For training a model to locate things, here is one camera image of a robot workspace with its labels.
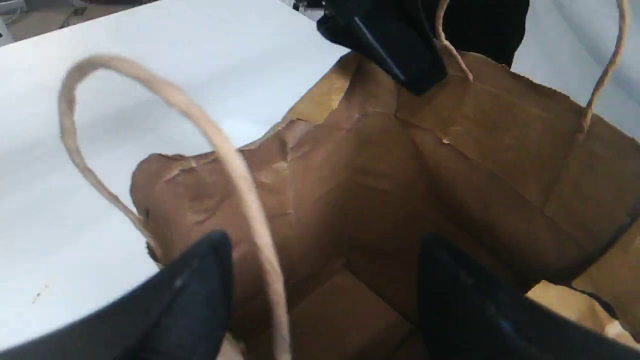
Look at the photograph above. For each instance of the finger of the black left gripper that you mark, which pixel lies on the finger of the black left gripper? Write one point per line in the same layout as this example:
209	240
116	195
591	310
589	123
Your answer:
394	34

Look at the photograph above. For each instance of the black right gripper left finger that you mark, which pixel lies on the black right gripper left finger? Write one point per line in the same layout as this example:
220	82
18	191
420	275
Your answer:
181	313

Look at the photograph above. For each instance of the brown paper bag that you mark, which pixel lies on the brown paper bag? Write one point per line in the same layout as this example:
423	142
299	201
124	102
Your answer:
327	210

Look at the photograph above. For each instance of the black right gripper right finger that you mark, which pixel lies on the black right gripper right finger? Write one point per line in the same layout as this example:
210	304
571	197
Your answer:
465	312

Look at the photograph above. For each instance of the person's black torso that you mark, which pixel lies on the person's black torso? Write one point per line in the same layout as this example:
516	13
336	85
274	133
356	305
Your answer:
492	28

